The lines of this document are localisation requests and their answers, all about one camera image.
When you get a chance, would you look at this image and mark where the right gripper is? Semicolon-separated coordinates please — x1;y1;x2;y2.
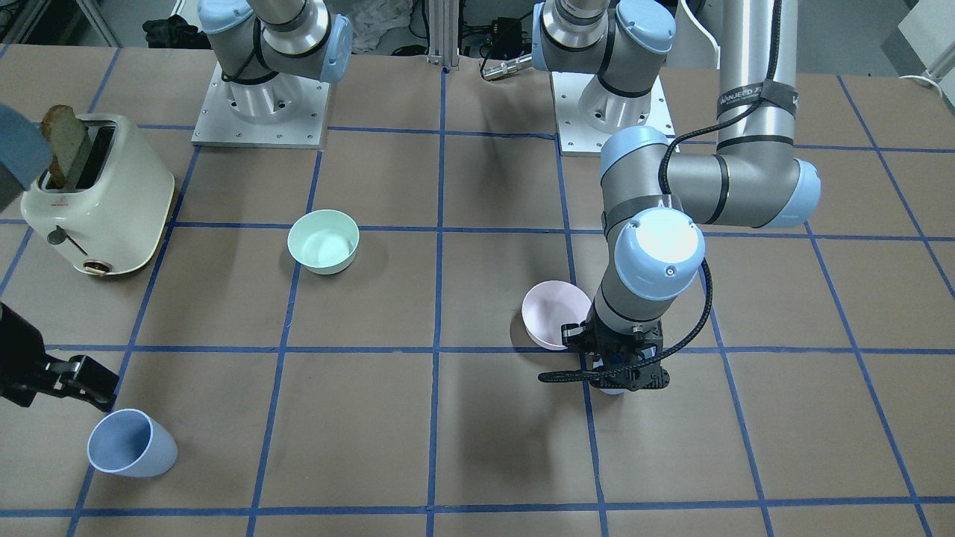
1;304;119;412

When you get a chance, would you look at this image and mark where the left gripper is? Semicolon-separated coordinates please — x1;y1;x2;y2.
560;308;666;392

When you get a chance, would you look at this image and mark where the blue cup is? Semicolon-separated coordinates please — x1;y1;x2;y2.
86;409;180;478
589;357;628;395

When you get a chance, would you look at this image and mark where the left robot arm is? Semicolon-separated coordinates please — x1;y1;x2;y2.
532;1;821;392

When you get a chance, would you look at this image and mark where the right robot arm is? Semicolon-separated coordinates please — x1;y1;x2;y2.
2;1;354;412

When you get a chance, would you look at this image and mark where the pink bowl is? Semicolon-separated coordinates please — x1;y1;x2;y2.
521;280;592;351

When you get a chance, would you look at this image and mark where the cream toaster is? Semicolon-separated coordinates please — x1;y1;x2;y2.
20;113;176;276

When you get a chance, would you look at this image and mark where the bread slice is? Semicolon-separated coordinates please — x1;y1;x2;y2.
40;104;92;189

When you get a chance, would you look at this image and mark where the green bowl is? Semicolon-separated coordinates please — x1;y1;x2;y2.
286;210;360;275

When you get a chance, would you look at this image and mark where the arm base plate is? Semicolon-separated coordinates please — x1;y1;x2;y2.
191;65;332;150
550;72;675;157

